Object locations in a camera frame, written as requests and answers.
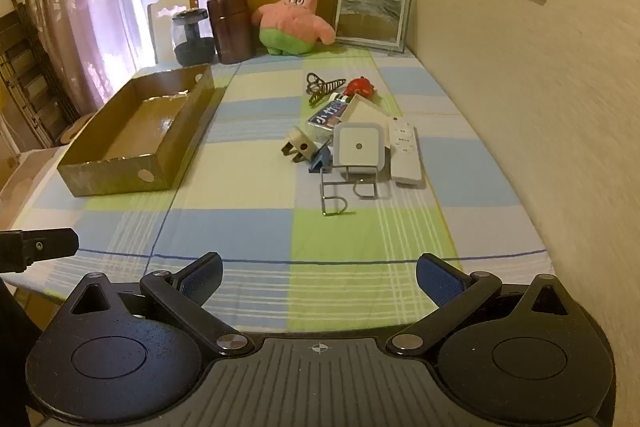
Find red toy figure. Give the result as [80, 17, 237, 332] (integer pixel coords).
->
[345, 77, 379, 98]

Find brown metal canister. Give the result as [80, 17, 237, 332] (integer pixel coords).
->
[207, 0, 254, 65]

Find blue binder clip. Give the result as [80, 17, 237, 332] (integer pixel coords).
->
[307, 146, 335, 175]

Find grey picture frame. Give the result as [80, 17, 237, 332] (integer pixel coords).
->
[332, 0, 413, 54]

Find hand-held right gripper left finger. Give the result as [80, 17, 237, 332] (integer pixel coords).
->
[62, 251, 253, 358]

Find brown cardboard box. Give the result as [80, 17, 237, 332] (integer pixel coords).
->
[56, 63, 216, 198]

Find white plug adapter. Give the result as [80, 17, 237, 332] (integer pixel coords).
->
[281, 128, 321, 165]

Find white square night light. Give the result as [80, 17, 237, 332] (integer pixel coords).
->
[332, 121, 386, 172]

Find white wooden chair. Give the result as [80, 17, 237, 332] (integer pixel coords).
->
[146, 0, 201, 65]

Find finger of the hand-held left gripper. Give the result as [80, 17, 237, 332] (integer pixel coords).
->
[0, 229, 80, 274]

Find white remote control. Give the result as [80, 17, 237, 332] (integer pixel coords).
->
[388, 118, 423, 184]

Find blue dental floss box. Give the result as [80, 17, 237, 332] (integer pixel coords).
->
[307, 101, 353, 130]

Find white square tray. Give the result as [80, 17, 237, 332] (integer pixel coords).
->
[334, 93, 393, 132]

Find pink starfish plush toy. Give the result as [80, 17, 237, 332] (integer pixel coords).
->
[251, 0, 336, 56]

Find dark glass jar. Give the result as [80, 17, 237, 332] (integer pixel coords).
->
[171, 8, 217, 66]

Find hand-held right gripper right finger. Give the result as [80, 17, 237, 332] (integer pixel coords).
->
[385, 252, 576, 355]

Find dark folding rack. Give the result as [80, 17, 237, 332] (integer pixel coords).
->
[0, 0, 81, 148]

